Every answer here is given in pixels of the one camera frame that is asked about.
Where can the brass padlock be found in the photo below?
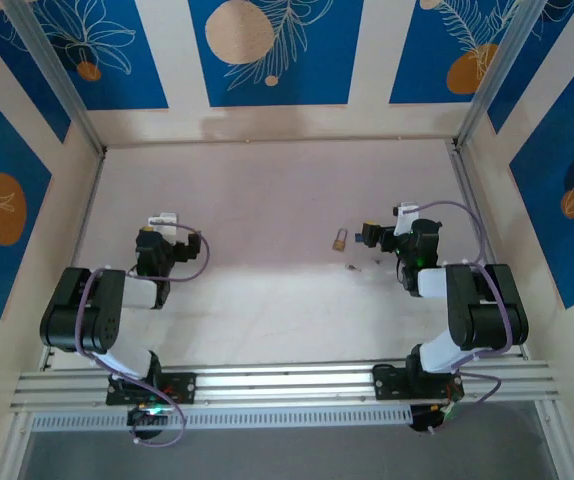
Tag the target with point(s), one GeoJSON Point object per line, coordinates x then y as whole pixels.
{"type": "Point", "coordinates": [338, 244]}

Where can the black base connector block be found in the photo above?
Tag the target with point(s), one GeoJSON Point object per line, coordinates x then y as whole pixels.
{"type": "Point", "coordinates": [142, 425]}
{"type": "Point", "coordinates": [422, 420]}

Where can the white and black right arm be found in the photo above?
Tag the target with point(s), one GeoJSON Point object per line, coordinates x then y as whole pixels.
{"type": "Point", "coordinates": [487, 310]}

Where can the aluminium side rail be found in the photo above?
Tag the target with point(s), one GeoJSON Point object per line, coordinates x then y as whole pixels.
{"type": "Point", "coordinates": [464, 175]}
{"type": "Point", "coordinates": [81, 240]}

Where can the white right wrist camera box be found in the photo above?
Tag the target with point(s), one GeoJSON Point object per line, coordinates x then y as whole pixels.
{"type": "Point", "coordinates": [406, 220]}

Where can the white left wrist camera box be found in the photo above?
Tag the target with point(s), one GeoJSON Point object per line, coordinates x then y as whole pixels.
{"type": "Point", "coordinates": [164, 222]}

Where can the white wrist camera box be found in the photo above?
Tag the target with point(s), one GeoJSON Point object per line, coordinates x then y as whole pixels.
{"type": "Point", "coordinates": [164, 222]}
{"type": "Point", "coordinates": [406, 220]}

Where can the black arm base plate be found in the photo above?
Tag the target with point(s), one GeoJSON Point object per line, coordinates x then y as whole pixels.
{"type": "Point", "coordinates": [182, 387]}
{"type": "Point", "coordinates": [389, 382]}

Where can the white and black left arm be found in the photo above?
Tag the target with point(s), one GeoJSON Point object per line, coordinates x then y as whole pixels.
{"type": "Point", "coordinates": [67, 310]}

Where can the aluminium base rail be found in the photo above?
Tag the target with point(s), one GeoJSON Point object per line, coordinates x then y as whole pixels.
{"type": "Point", "coordinates": [287, 385]}

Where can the aluminium frame post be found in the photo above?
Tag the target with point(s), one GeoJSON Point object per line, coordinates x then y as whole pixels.
{"type": "Point", "coordinates": [497, 70]}
{"type": "Point", "coordinates": [57, 75]}

